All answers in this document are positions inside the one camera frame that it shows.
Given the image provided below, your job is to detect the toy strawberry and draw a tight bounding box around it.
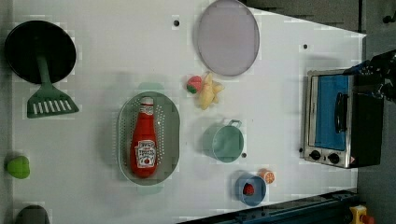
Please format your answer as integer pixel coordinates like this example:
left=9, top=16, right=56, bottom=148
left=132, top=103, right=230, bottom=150
left=186, top=76, right=202, bottom=94

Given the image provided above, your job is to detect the red ketchup bottle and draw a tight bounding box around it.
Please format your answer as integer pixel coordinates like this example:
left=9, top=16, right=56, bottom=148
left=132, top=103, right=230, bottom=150
left=130, top=96, right=157, bottom=178

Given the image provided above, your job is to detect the red toy raspberry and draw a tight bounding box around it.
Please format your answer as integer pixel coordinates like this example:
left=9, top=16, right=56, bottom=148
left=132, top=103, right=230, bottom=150
left=243, top=184, right=255, bottom=196

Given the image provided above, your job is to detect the green toy pepper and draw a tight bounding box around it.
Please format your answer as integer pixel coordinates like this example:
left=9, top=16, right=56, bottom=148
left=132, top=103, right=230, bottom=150
left=7, top=156, right=30, bottom=179

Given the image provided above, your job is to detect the yellow toy banana peel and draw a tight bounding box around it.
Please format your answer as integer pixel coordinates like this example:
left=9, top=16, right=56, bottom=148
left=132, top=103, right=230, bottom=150
left=198, top=72, right=224, bottom=110

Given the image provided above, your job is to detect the grey round plate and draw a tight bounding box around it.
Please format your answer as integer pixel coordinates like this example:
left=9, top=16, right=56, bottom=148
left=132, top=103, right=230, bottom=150
left=197, top=0, right=260, bottom=77

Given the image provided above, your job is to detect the green slotted spatula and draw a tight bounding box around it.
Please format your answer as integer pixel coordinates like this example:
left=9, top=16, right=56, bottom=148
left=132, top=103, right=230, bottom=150
left=27, top=55, right=79, bottom=119

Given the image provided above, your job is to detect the blue bowl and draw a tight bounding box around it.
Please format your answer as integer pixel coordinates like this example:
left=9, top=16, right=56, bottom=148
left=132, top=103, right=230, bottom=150
left=234, top=173, right=266, bottom=206

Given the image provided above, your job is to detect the teal metal cup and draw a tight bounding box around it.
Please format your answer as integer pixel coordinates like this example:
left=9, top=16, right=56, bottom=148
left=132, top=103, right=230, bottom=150
left=203, top=119, right=245, bottom=163

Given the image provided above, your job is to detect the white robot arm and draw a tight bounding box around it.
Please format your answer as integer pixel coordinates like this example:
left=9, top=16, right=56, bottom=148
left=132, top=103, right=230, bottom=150
left=342, top=50, right=395, bottom=102

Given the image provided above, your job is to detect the green oval strainer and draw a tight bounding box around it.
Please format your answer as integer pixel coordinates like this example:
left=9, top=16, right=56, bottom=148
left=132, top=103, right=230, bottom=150
left=118, top=91, right=180, bottom=186

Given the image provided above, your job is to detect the toy orange slice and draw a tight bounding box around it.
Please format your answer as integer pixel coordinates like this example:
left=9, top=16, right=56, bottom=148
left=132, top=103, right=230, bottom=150
left=258, top=169, right=276, bottom=184

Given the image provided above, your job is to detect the black frying pan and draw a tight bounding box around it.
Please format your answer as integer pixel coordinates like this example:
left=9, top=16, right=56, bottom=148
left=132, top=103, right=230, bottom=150
left=5, top=21, right=77, bottom=84

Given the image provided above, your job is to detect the yellow red clamp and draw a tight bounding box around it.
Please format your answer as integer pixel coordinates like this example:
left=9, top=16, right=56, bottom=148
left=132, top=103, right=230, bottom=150
left=349, top=205, right=375, bottom=224

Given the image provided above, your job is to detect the dark grey cup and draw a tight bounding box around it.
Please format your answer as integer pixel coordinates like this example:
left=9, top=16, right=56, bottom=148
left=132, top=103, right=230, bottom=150
left=15, top=205, right=50, bottom=224

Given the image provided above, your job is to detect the black toaster oven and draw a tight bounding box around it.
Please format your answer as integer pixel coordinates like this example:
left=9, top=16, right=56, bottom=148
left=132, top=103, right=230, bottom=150
left=304, top=70, right=384, bottom=169

